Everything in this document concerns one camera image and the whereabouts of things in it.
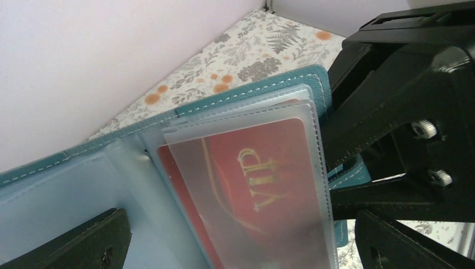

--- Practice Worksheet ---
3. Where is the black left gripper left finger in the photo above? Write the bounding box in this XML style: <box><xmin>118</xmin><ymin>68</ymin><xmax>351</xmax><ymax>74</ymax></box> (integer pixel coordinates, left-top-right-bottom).
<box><xmin>1</xmin><ymin>208</ymin><xmax>132</xmax><ymax>268</ymax></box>

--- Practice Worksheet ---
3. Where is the red credit card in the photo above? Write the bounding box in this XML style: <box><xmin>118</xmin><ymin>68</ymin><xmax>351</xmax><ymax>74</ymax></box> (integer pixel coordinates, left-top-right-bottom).
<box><xmin>202</xmin><ymin>118</ymin><xmax>329</xmax><ymax>269</ymax></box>

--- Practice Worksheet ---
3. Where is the blue card holder wallet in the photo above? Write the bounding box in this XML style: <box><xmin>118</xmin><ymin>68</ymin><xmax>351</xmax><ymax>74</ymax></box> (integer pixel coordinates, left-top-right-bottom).
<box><xmin>1</xmin><ymin>65</ymin><xmax>371</xmax><ymax>268</ymax></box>

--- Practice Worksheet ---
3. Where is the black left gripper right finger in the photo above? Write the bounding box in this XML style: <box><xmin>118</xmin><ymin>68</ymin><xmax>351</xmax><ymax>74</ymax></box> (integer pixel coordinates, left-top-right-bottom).
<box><xmin>355</xmin><ymin>210</ymin><xmax>474</xmax><ymax>268</ymax></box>

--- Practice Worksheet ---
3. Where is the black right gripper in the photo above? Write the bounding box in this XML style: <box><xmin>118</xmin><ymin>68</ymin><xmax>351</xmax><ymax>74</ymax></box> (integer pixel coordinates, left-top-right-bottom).
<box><xmin>322</xmin><ymin>1</ymin><xmax>474</xmax><ymax>222</ymax></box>

